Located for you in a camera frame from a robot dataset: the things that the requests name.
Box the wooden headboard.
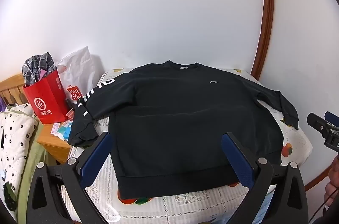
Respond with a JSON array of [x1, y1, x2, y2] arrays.
[[0, 73, 30, 111]]

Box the white dotted pillow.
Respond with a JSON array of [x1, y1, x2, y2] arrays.
[[0, 103, 40, 214]]

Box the person's right hand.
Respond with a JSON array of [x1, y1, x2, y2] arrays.
[[325, 157, 339, 206]]

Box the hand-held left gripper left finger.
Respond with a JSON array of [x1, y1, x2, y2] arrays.
[[26, 131, 112, 224]]

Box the black cable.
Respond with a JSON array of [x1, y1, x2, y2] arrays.
[[308, 184, 336, 224]]

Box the black sweatshirt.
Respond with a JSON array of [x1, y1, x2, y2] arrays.
[[68, 60, 300, 199]]

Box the brown wooden door frame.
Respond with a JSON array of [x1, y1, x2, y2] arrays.
[[250, 0, 275, 80]]

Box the wooden nightstand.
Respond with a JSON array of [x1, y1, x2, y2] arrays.
[[36, 122, 74, 164]]

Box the white plastic bag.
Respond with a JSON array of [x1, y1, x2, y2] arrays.
[[55, 46, 107, 108]]

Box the red paper bag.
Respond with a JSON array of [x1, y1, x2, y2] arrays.
[[22, 69, 71, 124]]

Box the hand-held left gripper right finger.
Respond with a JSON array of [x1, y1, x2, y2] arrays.
[[221, 131, 309, 224]]

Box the green bed sheet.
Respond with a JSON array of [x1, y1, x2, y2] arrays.
[[16, 120, 64, 222]]

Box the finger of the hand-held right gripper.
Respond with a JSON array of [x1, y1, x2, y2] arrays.
[[307, 113, 331, 136], [325, 111, 339, 126]]

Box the fruit printed tablecloth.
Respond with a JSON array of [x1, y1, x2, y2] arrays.
[[61, 68, 313, 224]]

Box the grey plaid cloth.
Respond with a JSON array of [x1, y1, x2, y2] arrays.
[[22, 52, 57, 87]]

